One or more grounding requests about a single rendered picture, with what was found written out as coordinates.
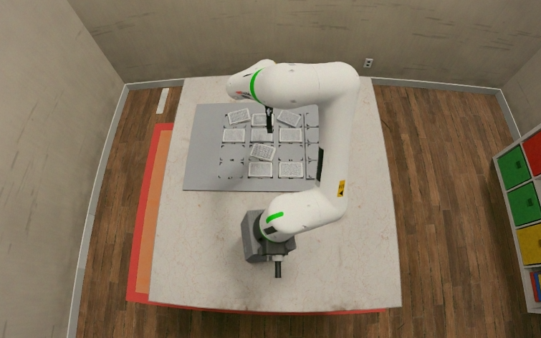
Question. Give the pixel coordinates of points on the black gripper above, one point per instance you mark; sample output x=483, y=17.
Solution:
x=269, y=119

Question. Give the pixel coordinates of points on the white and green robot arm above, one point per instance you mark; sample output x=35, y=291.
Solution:
x=334, y=87

